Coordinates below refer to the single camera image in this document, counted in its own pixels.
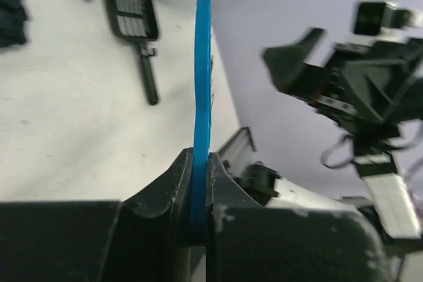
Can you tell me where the aluminium frame rail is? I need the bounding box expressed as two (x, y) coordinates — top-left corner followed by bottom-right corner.
(217, 127), (256, 175)

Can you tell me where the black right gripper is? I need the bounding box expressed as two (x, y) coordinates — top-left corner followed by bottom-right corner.
(263, 28), (422, 133)

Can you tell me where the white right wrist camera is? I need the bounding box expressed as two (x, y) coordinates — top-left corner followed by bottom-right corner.
(351, 1), (422, 37)

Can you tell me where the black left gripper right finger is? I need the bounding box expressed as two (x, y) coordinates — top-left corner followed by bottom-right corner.
(206, 153), (392, 281)

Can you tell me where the blue brush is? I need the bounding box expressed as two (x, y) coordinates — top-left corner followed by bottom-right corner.
(190, 0), (212, 244)

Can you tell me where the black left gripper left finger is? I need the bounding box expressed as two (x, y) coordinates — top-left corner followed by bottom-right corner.
(1, 149), (192, 281)

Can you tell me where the black slotted scoop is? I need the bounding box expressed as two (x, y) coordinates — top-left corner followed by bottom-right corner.
(105, 0), (159, 106)

